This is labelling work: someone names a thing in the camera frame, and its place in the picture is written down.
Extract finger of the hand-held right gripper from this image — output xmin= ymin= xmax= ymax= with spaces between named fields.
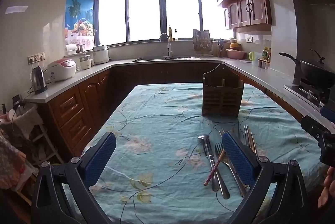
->
xmin=300 ymin=115 xmax=335 ymax=168
xmin=320 ymin=106 xmax=335 ymax=123

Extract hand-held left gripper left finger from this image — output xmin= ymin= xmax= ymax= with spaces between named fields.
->
xmin=31 ymin=131 xmax=117 ymax=224

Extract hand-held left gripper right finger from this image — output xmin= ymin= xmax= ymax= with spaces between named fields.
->
xmin=222 ymin=131 xmax=309 ymax=224

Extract wooden chopstick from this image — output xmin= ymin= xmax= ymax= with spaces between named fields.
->
xmin=204 ymin=149 xmax=225 ymax=186

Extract metal fork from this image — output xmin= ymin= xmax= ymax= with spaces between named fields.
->
xmin=215 ymin=142 xmax=231 ymax=200
xmin=219 ymin=129 xmax=248 ymax=198

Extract metal spoon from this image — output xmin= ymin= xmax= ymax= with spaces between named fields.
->
xmin=197 ymin=134 xmax=220 ymax=192

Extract wooden utensil holder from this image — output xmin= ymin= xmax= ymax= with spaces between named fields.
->
xmin=202 ymin=64 xmax=245 ymax=119

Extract person's right hand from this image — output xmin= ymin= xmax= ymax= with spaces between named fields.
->
xmin=318 ymin=166 xmax=335 ymax=209

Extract gas stove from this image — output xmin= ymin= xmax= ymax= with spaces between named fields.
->
xmin=284 ymin=79 xmax=332 ymax=107

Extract black wok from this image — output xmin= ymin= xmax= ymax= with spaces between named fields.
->
xmin=279 ymin=49 xmax=333 ymax=89

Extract wooden base cabinets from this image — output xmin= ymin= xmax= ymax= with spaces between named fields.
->
xmin=37 ymin=62 xmax=305 ymax=160

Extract white folding rack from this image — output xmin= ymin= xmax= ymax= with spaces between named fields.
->
xmin=13 ymin=106 xmax=64 ymax=165

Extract teal floral tablecloth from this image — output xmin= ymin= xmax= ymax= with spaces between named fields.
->
xmin=64 ymin=83 xmax=326 ymax=224

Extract grey cloth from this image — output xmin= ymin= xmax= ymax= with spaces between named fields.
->
xmin=13 ymin=108 xmax=44 ymax=139

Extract grey kitchen countertop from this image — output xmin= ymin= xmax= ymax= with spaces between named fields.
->
xmin=23 ymin=56 xmax=335 ymax=125

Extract condiment bottles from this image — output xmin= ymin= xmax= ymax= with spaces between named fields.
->
xmin=262 ymin=46 xmax=272 ymax=62

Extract patterned red cloth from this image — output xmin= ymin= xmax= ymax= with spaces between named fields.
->
xmin=0 ymin=132 xmax=27 ymax=189

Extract white and red rice cooker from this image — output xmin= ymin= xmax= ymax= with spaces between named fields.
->
xmin=47 ymin=58 xmax=77 ymax=82

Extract steel electric kettle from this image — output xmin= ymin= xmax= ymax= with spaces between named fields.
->
xmin=32 ymin=66 xmax=48 ymax=95

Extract black plug adapter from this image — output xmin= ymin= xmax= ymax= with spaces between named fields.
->
xmin=12 ymin=94 xmax=23 ymax=110

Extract tall white electric cooker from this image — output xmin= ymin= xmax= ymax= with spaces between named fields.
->
xmin=93 ymin=44 xmax=110 ymax=65

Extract pink basin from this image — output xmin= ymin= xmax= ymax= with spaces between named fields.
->
xmin=225 ymin=48 xmax=247 ymax=60

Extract knife block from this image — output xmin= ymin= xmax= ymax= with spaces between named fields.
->
xmin=217 ymin=38 xmax=225 ymax=57

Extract paper towel roll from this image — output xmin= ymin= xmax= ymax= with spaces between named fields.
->
xmin=65 ymin=43 xmax=78 ymax=55

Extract kitchen sink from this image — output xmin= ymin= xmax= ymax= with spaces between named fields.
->
xmin=132 ymin=56 xmax=192 ymax=62

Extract wooden dish rack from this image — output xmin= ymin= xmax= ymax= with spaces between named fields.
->
xmin=193 ymin=29 xmax=214 ymax=57

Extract chrome kitchen faucet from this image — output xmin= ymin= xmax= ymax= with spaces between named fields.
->
xmin=158 ymin=33 xmax=172 ymax=58

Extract kitchen window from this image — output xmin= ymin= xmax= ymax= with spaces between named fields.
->
xmin=95 ymin=0 xmax=236 ymax=46

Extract wall power outlets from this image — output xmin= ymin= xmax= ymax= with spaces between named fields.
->
xmin=28 ymin=52 xmax=46 ymax=65

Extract tropical wall poster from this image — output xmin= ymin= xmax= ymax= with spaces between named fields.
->
xmin=64 ymin=0 xmax=95 ymax=44

